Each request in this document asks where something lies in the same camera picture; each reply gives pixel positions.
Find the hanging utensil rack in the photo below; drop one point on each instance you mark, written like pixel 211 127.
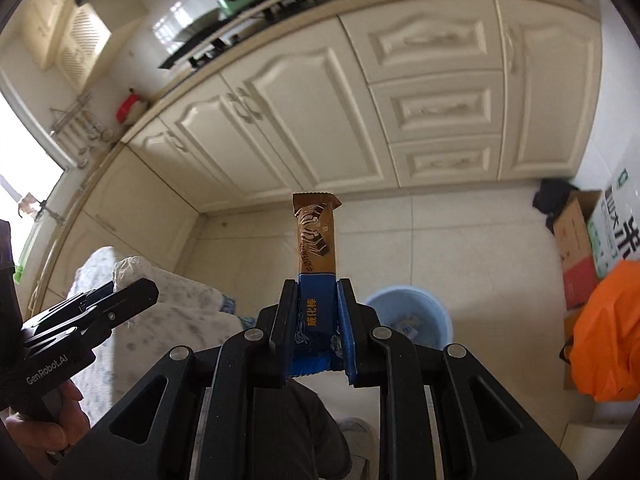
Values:
pixel 79 133

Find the cardboard box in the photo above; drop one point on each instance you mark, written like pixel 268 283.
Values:
pixel 574 247

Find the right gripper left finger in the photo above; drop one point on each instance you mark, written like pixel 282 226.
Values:
pixel 192 415

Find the green dish soap bottle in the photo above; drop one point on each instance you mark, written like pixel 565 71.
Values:
pixel 19 265

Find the white blue tablecloth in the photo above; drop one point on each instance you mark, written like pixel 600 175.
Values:
pixel 187 313

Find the black gas stove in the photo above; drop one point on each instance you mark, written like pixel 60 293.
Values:
pixel 215 39

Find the cream upper cabinet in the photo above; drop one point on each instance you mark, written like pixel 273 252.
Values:
pixel 80 40

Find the white rice bag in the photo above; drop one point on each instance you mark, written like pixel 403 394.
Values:
pixel 613 226

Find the red white bowl stack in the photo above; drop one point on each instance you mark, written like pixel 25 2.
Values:
pixel 131 109

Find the brown blue candy wrapper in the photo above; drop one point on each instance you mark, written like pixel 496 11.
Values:
pixel 317 345

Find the clear plastic bag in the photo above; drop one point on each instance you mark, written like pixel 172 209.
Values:
pixel 130 269

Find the cream lower kitchen cabinets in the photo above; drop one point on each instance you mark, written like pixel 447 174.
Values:
pixel 351 97

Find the blue plastic trash bin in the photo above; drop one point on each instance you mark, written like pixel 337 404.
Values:
pixel 415 313

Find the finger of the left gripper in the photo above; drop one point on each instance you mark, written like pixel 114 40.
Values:
pixel 92 296
pixel 120 307

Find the black cloth on floor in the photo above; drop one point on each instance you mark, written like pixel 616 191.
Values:
pixel 551 198

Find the steel faucet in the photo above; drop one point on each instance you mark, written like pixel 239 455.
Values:
pixel 29 206

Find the orange plastic bag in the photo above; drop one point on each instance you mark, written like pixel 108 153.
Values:
pixel 604 361

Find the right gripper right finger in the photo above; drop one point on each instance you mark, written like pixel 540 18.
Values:
pixel 442 414

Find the person's left hand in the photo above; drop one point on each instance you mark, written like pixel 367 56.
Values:
pixel 37 439

